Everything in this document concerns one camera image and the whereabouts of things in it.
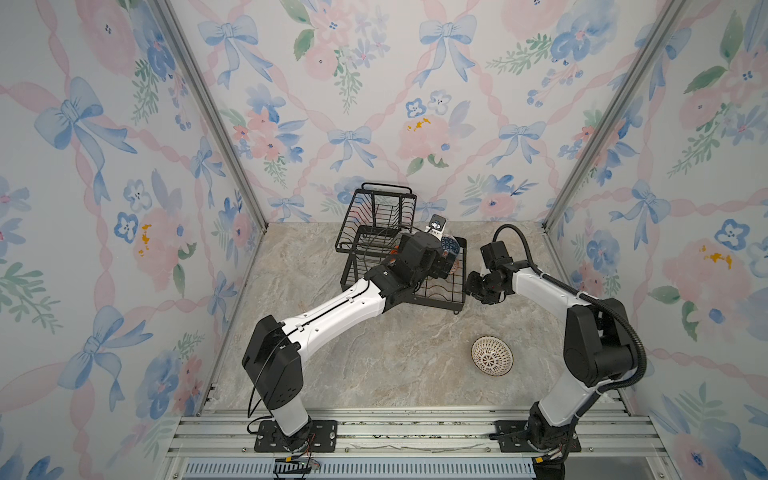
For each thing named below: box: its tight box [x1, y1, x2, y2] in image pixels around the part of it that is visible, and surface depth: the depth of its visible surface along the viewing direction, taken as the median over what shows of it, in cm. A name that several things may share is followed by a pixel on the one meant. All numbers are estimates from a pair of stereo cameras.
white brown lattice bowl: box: [471, 335, 514, 377], surface depth 87 cm
